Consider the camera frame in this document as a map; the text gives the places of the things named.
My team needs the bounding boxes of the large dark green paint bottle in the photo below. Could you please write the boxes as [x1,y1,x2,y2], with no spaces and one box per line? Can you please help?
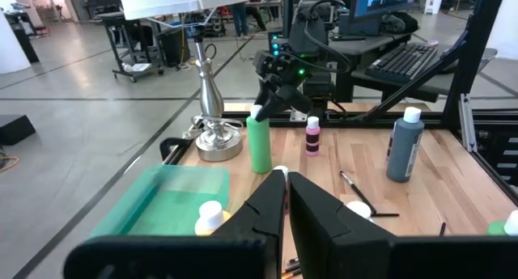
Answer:
[385,106,426,184]

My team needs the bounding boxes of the small coral red paint bottle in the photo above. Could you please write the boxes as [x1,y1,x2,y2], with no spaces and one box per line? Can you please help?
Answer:
[273,164,291,215]

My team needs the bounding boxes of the black controller box cyan lights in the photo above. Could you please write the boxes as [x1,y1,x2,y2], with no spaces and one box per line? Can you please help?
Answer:
[267,30,285,58]

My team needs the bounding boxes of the computer monitor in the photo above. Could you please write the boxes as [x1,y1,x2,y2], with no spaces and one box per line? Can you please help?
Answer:
[350,0,418,21]

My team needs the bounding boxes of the short black paintbrush silver ferrule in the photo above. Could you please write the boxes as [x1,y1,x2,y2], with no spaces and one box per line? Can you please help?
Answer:
[338,170,378,215]

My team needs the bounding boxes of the black bag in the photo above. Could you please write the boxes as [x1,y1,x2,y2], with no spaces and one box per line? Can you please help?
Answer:
[380,11,420,35]

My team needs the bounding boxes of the silver table lamp white shade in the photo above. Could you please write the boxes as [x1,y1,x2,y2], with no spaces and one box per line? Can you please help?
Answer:
[116,0,253,163]

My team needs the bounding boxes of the large light green paint bottle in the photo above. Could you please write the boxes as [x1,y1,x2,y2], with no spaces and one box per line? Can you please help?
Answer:
[245,104,274,175]
[485,209,518,237]

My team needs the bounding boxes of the black keyboard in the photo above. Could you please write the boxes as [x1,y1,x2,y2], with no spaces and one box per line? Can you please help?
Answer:
[364,42,439,85]

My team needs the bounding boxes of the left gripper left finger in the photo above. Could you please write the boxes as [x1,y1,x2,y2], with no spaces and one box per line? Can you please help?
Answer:
[63,169,287,279]

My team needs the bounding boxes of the person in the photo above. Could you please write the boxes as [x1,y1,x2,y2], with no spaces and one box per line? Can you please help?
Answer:
[245,0,268,32]
[231,2,248,40]

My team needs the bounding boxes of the white trash bin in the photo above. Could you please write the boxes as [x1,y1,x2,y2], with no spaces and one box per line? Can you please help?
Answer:
[423,0,447,15]

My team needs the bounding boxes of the black utility cart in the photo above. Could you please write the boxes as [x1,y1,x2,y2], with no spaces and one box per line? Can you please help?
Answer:
[96,11,166,84]

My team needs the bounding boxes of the green translucent plastic bin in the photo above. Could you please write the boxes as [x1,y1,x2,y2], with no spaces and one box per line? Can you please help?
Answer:
[89,163,231,238]

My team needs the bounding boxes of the black pedestal stand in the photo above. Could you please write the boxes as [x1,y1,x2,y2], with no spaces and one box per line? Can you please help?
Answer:
[4,2,41,64]

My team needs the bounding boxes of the large yellow paint bottle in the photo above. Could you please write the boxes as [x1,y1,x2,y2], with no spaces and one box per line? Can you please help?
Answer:
[193,200,232,237]

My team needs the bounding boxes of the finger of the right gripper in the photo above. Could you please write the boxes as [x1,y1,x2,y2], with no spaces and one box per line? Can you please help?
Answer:
[253,78,295,122]
[289,87,313,113]

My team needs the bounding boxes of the black floor wedge box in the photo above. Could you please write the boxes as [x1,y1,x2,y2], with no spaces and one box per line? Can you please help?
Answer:
[0,114,36,146]

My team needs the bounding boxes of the clear lamp cord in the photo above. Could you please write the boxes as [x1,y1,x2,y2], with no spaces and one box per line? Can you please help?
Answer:
[182,113,244,142]

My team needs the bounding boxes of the black computer desk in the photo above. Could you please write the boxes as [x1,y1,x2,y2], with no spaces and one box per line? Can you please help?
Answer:
[329,30,499,104]

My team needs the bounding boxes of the black storage bin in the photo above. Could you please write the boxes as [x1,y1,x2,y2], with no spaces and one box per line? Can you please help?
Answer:
[157,26,191,68]

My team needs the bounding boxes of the small pink paint bottle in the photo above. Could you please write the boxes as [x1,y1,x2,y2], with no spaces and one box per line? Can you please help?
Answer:
[304,116,321,158]

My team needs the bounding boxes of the black frame clamp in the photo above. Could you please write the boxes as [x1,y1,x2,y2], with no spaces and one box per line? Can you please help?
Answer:
[159,136,192,166]

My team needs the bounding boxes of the large white paint bottle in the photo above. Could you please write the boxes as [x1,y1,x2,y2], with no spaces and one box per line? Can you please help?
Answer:
[346,200,376,224]

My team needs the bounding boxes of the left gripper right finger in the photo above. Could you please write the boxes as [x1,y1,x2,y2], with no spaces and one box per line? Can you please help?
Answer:
[287,171,518,279]

